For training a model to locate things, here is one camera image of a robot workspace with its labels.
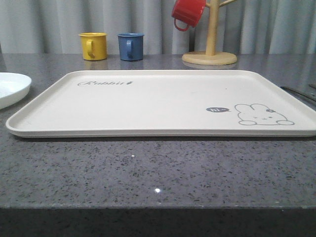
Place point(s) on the yellow enamel mug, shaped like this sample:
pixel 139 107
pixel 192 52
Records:
pixel 94 46

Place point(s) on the blue enamel mug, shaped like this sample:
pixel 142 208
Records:
pixel 130 46

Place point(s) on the stainless steel fork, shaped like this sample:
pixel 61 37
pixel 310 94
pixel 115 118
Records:
pixel 302 94

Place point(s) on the red enamel mug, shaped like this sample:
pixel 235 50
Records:
pixel 188 12

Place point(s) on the wooden mug tree stand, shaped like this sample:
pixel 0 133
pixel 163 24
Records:
pixel 210 56

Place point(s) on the cream rabbit serving tray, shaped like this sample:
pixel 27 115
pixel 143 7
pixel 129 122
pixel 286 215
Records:
pixel 163 103

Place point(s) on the white round plate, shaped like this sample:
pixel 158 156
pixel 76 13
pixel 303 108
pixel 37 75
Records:
pixel 13 88

